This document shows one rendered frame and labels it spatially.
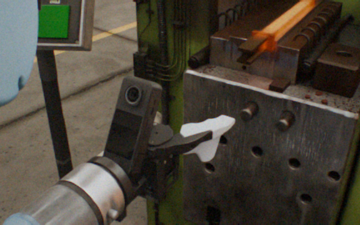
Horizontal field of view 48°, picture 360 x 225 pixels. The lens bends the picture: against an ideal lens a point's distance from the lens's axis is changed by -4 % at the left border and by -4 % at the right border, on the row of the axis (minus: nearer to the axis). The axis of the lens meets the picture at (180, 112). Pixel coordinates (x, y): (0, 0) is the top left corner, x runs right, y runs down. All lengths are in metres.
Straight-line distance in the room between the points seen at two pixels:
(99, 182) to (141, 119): 0.09
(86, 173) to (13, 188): 1.68
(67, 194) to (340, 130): 0.56
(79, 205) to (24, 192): 1.66
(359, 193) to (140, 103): 0.79
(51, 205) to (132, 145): 0.12
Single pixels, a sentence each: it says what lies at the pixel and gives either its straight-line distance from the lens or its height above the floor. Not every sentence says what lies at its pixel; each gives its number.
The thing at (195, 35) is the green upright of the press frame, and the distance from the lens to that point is 1.13.
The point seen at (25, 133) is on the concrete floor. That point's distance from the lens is 2.53.
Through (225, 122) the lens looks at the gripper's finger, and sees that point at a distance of 0.58.
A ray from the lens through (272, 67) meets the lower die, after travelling 0.90.
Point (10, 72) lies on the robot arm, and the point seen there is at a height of 1.22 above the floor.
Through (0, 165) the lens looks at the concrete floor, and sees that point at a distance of 2.31.
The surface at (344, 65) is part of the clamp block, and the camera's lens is 0.86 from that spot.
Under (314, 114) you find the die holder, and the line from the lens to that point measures 0.84.
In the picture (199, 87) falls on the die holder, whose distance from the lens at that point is 0.92.
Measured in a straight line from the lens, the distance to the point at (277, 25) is 0.94.
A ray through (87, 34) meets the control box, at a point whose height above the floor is 0.97.
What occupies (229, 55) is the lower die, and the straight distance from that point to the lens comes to 0.93.
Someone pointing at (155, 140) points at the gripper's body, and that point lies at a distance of 0.52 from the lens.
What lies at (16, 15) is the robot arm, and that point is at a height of 1.24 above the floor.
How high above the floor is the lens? 1.30
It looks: 31 degrees down
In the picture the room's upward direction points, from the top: straight up
